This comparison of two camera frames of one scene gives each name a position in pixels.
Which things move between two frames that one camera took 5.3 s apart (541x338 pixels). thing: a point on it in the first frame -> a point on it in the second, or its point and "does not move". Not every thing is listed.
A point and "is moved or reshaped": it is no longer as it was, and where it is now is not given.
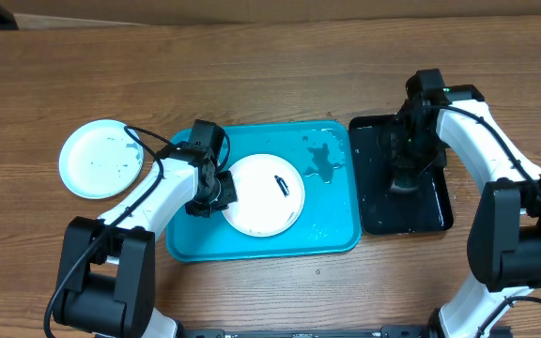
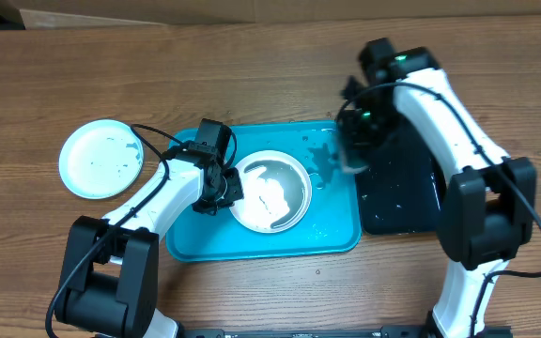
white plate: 270,195 is moved or reshaped
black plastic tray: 386,209 does not move
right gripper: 401,163 -> 357,139
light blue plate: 100,160 does not move
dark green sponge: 404,185 -> 356,160
